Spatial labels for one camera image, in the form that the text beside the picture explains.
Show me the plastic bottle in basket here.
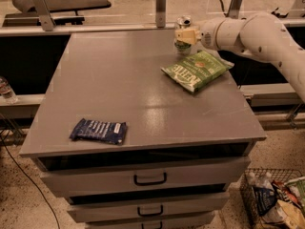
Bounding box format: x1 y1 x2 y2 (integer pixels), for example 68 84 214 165
246 172 273 190

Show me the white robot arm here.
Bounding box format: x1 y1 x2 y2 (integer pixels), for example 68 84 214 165
174 12 305 102

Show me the blue snack bag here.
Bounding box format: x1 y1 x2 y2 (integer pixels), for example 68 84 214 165
70 118 127 145

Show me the grey drawer cabinet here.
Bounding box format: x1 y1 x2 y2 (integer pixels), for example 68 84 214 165
19 28 267 229

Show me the bottom grey drawer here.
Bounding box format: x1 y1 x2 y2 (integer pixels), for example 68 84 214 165
85 211 214 229

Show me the metal bracket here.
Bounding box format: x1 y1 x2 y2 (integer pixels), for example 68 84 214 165
226 0 243 19
155 0 166 28
32 0 55 31

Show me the grey drawer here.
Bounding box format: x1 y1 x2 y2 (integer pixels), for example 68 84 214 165
68 192 229 224
85 211 214 229
41 156 250 198

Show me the yellow snack bag in basket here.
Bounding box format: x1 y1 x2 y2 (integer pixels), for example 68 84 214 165
262 200 305 229

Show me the middle grey drawer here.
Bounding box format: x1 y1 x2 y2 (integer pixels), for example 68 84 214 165
68 192 229 224

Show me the green jalapeno chip bag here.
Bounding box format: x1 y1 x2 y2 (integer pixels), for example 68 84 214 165
161 51 234 94

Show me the clear plastic water bottle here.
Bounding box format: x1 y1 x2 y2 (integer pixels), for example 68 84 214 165
0 76 18 104

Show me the right metal bracket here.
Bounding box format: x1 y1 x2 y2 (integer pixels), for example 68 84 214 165
226 0 243 19

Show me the left metal bracket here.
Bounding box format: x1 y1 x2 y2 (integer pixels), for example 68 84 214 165
32 0 55 31

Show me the wire basket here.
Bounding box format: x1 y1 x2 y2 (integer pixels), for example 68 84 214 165
240 168 302 229

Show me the dark blue bag in basket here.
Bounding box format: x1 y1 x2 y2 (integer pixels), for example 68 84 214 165
253 187 277 216

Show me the top grey drawer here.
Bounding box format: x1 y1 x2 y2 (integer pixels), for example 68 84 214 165
41 156 250 198

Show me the middle metal bracket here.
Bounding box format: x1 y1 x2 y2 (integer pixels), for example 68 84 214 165
155 0 166 28

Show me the black floor cable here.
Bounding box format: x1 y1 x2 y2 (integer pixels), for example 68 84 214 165
0 134 62 229

